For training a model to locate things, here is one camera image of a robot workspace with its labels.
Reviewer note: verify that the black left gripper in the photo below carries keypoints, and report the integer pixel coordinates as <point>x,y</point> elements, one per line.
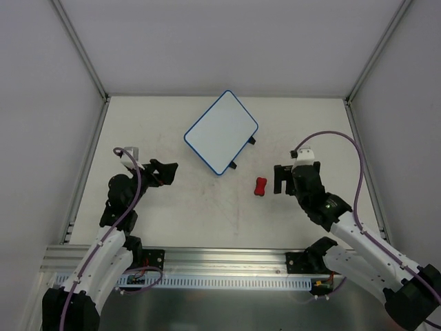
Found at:
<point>154,172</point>

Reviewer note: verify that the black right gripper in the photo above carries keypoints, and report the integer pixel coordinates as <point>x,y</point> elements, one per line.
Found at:
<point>291,178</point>

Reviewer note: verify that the red bone-shaped eraser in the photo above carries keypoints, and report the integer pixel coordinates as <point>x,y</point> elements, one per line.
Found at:
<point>261,183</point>

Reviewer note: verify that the blue framed whiteboard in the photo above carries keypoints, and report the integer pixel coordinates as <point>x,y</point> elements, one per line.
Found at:
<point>221,132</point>

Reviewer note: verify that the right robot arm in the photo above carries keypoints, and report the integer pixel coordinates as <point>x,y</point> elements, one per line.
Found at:
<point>409,292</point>

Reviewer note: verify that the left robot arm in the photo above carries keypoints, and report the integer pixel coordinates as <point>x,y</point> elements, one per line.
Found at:
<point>77,304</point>

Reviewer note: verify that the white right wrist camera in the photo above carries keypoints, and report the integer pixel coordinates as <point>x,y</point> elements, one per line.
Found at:
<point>302,156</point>

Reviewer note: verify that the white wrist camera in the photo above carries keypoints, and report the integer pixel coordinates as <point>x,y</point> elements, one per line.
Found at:
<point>302,156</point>
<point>130,158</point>

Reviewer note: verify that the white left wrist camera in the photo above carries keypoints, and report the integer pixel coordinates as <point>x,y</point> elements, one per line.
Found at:
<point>130,158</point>

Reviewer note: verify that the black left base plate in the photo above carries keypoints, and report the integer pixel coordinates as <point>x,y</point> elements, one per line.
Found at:
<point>152,258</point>

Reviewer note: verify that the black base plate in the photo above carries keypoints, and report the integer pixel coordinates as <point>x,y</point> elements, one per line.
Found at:
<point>305,263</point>
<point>152,258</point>

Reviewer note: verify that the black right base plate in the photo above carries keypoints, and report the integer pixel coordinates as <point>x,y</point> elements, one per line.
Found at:
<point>305,263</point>

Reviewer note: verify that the white slotted cable duct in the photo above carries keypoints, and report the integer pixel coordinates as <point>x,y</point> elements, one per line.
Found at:
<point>178,281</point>

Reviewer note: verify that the aluminium mounting rail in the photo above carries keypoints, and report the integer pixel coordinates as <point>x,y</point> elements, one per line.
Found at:
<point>192,261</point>

